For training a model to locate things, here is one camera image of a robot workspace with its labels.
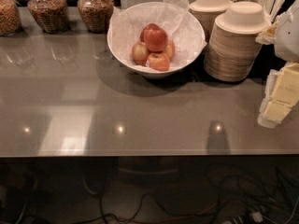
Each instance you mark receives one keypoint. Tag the right glass cereal jar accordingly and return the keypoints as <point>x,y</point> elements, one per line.
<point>96,14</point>

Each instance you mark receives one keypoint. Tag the white power adapter on floor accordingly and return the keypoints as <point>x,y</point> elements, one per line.
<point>257,217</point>

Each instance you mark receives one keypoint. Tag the rear stack of paper bowls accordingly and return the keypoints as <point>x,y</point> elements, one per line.
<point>206,12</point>

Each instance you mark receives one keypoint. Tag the left glass cereal jar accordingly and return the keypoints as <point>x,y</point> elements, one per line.
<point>10,19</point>

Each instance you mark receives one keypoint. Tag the white ceramic bowl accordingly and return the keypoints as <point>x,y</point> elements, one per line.
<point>121,52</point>

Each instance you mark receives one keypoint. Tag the left yellow-red apple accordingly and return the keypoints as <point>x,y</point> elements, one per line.
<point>140,53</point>

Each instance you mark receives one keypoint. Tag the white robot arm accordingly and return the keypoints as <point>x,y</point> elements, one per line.
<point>287,36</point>

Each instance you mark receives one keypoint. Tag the white tissue paper liner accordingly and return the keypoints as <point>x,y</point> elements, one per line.
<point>183,31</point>

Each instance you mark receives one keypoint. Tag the glass cereal jar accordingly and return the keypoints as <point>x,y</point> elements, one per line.
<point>96,14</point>
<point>50,15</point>
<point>10,19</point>

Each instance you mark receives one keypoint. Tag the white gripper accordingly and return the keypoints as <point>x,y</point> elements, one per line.
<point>289,36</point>

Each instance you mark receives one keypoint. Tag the red apple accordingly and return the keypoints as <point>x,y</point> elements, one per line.
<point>158,61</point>
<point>154,37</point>

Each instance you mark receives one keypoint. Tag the right partly hidden apple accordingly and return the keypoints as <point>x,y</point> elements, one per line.
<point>170,50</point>

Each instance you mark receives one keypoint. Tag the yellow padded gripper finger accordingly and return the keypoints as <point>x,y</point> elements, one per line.
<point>271,112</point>

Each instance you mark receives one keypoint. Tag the middle glass cereal jar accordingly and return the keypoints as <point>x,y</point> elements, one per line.
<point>50,15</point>

